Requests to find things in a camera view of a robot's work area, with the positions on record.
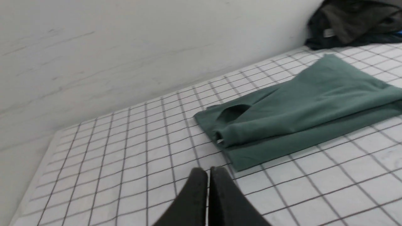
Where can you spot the dark green garment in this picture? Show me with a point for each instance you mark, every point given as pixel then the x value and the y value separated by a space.
pixel 323 37

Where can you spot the green long-sleeve top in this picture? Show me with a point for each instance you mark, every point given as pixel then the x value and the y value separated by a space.
pixel 329 99

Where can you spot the white grid-pattern table cloth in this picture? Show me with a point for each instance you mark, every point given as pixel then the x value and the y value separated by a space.
pixel 126 167

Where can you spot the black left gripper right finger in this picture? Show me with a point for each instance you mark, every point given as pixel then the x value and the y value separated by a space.
pixel 227 204

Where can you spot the dark grey-brown garment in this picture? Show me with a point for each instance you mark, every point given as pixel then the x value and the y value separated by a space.
pixel 351 19

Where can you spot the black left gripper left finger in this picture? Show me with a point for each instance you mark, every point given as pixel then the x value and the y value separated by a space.
pixel 189 207

